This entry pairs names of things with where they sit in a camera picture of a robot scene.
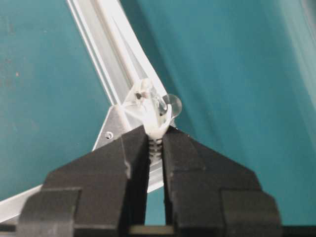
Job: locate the steel pin lower corner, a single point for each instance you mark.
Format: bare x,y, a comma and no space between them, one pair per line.
174,102

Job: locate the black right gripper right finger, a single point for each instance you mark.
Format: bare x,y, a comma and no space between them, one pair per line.
210,195

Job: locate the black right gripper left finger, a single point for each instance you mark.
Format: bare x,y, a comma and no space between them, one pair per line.
99,194

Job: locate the aluminium extrusion frame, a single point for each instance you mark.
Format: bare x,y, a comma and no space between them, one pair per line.
68,70

